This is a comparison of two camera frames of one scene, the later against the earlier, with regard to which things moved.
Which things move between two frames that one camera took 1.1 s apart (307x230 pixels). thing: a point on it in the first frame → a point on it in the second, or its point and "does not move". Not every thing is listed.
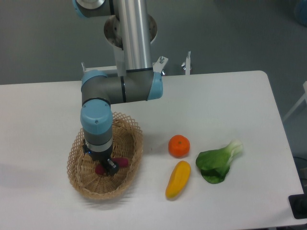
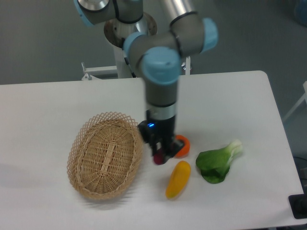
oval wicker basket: [127, 143] does not move
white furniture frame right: [304, 98] does not move
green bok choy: [214, 164] does not move
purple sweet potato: [120, 162] → [158, 158]
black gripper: [102, 157] → [159, 131]
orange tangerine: [179, 146] does not move
